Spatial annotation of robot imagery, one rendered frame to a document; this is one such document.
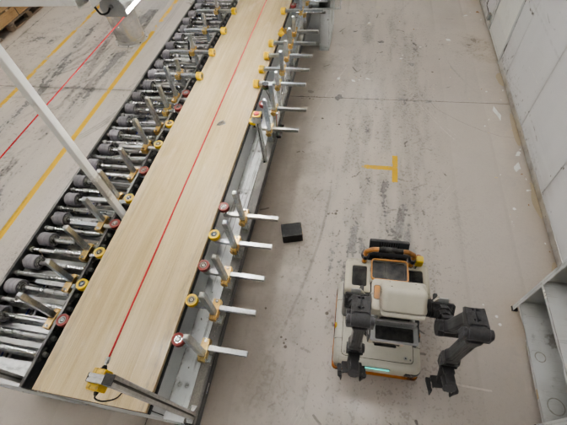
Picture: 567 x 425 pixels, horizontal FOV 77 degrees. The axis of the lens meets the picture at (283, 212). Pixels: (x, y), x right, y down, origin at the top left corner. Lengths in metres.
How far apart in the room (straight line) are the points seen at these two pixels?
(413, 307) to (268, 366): 1.60
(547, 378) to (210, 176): 2.88
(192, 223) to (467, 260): 2.44
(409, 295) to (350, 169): 2.50
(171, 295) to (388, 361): 1.58
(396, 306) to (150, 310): 1.50
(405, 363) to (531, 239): 1.84
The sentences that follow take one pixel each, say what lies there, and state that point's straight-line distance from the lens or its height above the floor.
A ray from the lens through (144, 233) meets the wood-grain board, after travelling 2.82.
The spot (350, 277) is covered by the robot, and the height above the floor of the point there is 0.81.
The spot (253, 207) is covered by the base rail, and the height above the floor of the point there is 0.70.
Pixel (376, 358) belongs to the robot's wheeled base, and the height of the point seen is 0.28.
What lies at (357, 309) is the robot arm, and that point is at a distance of 1.50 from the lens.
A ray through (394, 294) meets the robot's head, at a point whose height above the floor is 1.38.
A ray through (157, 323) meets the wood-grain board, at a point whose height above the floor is 0.90.
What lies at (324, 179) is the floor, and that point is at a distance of 4.01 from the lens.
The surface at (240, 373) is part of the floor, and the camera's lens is 3.13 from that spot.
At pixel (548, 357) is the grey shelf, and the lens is 3.39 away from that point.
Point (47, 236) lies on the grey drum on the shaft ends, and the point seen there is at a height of 0.86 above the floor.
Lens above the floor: 3.01
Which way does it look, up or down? 54 degrees down
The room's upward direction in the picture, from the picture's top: 8 degrees counter-clockwise
